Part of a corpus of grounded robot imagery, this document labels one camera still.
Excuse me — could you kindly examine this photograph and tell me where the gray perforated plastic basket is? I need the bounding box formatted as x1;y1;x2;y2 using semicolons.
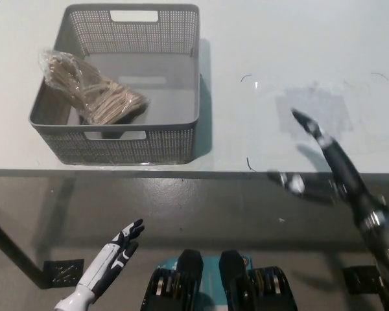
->
28;3;202;166

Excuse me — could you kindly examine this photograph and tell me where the black teal robot body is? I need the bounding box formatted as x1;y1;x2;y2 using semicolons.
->
140;248;300;311

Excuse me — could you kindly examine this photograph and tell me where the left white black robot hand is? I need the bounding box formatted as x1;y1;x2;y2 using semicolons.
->
77;218;146;296

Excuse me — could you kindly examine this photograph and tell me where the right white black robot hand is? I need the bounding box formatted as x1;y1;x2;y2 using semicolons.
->
266;108;389;228

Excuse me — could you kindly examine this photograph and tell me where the black table leg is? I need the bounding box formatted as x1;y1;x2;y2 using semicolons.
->
0;210;45;289

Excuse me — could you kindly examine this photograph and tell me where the bag of wooden cutlery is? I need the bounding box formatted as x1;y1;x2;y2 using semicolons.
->
37;47;150;126

